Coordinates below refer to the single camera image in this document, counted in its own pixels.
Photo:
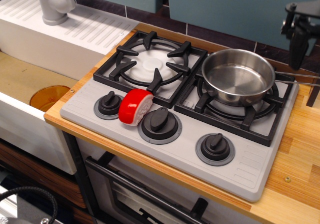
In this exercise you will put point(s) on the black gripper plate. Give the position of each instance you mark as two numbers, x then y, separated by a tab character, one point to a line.
298	27

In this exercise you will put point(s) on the stainless steel pan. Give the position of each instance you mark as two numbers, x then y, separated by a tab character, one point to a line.
237	77

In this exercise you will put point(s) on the black right burner grate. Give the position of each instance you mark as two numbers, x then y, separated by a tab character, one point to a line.
261	122

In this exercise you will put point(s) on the black burner grate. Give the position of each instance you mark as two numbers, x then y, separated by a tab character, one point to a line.
261	122
110	72

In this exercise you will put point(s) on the grey toy stove top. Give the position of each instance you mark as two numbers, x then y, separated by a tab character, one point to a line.
245	176

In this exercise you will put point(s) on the black right stove knob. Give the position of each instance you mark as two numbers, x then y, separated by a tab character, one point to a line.
215	149

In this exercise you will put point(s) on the black stove knob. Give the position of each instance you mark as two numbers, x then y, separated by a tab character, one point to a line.
160	127
215	149
107	107

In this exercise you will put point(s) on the black left burner grate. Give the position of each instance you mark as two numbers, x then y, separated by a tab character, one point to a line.
110	72

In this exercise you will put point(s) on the white left burner cap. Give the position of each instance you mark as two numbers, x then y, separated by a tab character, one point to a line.
147	62

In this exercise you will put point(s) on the black middle stove knob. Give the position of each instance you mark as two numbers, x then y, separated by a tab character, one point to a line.
160	127

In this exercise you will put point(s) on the red and white toy food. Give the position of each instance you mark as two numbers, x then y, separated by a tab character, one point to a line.
134	106

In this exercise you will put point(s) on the black left stove knob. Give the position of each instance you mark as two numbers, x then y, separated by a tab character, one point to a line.
107	107

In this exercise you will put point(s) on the toy oven door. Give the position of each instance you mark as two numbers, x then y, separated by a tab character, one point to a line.
133	194

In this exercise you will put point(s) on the grey toy faucet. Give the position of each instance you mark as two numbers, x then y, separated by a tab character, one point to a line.
55	12

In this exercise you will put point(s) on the orange plastic plate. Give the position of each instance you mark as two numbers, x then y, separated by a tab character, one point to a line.
46	97

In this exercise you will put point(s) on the white toy sink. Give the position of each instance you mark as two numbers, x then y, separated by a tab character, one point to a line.
34	56

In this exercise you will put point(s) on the dark post at right edge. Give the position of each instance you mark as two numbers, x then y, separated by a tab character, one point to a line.
314	91

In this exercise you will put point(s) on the black metal frame leg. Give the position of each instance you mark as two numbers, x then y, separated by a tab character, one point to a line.
82	176

